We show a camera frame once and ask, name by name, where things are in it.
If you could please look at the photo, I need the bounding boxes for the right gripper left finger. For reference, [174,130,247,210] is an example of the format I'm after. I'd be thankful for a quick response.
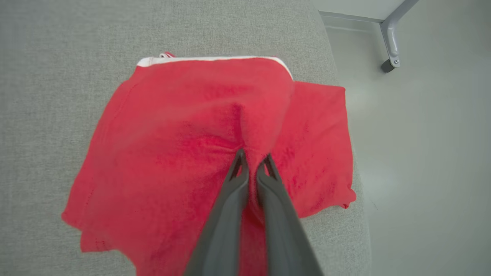
[184,149,250,276]

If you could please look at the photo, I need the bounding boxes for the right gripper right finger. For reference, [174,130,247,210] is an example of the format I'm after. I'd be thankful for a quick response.
[255,153,325,276]

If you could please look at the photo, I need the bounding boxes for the red shorts white side stripes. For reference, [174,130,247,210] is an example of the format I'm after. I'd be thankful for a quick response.
[61,52,296,276]

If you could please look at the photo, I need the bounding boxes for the grey metal partition post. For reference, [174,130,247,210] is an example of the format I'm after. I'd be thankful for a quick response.
[380,0,419,73]

